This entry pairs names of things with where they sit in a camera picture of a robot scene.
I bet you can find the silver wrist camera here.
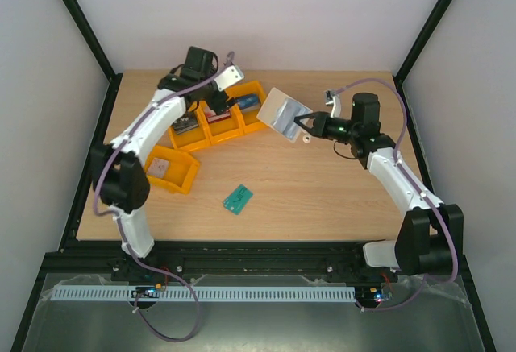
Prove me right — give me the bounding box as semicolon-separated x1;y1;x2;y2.
325;90;342;118
214;64;244;91

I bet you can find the blue card stack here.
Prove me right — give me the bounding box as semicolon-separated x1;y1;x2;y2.
236;93;261;113

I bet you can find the yellow bin with blue cards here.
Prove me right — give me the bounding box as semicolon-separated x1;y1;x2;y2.
226;81;267;135

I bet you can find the yellow bin with pink cards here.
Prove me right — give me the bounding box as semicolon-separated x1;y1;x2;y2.
144;145;200;195

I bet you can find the pink floral card stack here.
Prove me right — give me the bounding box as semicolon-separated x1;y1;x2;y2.
147;157;170;179

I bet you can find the black card stack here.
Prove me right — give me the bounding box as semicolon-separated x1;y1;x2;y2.
172;113;199;135

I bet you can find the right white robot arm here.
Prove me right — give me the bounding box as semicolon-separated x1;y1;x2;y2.
294;93;464;281

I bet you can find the teal VIP card stack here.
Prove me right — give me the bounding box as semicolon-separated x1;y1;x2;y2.
223;184;253;215

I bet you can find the white slotted cable duct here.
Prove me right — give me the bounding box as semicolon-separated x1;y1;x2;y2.
50;285;356;303

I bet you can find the black frame post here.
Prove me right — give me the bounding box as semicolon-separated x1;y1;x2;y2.
61;0;117;81
394;0;453;86

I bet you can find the yellow bin with red cards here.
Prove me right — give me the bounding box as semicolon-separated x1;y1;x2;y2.
197;101;243;145

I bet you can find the yellow bin with black cards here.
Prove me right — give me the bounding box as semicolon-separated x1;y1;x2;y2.
169;103;211;152

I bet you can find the right black frame post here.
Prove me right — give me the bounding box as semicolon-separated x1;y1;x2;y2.
394;0;453;86

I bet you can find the black aluminium frame rail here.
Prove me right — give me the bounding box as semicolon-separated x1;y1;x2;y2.
44;240;464;284

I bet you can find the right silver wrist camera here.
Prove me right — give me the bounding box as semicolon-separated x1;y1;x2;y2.
325;90;342;118

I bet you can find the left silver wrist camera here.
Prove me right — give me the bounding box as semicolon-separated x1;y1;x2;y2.
214;64;244;91

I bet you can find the beige leather card holder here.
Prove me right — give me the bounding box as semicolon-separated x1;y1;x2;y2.
257;88;312;143

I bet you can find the red card stack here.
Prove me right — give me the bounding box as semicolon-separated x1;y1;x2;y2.
204;107;231;123

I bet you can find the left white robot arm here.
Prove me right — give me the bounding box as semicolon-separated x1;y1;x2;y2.
89;47;244;259

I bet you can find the left black frame post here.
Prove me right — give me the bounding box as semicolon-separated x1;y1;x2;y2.
61;0;117;81

